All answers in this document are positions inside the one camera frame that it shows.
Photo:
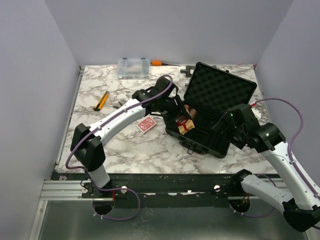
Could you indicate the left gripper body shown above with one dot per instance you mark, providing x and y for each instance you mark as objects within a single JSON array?
[{"x": 171, "y": 109}]

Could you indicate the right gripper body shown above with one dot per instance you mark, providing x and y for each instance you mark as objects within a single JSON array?
[{"x": 234, "y": 133}]

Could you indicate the Texas Hold'em card box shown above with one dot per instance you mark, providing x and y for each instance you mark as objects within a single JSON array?
[{"x": 184, "y": 124}]

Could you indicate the red backed card deck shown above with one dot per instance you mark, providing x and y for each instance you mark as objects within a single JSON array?
[{"x": 146, "y": 124}]

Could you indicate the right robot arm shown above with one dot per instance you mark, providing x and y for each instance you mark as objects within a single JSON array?
[{"x": 300, "y": 205}]

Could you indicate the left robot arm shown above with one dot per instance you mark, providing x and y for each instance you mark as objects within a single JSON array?
[{"x": 88, "y": 142}]

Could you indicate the black poker set case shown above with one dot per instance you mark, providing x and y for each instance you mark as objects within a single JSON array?
[{"x": 210, "y": 92}]

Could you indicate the chip roll in case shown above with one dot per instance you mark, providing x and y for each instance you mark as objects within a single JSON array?
[{"x": 187, "y": 107}]

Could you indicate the yellow black pliers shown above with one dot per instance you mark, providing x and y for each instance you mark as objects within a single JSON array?
[{"x": 119, "y": 104}]

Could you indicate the clear plastic organizer box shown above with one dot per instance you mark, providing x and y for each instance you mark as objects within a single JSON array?
[{"x": 133, "y": 68}]

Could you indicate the yellow utility knife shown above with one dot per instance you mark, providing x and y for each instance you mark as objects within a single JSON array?
[{"x": 102, "y": 101}]

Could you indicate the black T-handle tool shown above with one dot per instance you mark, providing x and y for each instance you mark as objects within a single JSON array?
[{"x": 188, "y": 71}]

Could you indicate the orange handled screwdriver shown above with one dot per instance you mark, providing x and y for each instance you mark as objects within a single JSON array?
[{"x": 157, "y": 63}]

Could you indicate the black mounting rail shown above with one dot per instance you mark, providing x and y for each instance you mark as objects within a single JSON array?
[{"x": 126, "y": 190}]

